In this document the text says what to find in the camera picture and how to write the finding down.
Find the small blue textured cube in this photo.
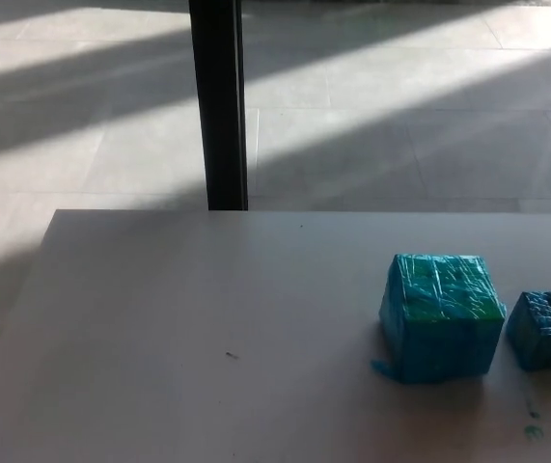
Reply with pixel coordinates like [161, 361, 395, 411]
[505, 289, 551, 372]

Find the large blue wrapped cube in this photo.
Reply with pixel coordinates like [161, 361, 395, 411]
[369, 253, 508, 386]

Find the black vertical window frame post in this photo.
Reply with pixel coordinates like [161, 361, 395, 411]
[188, 0, 249, 212]

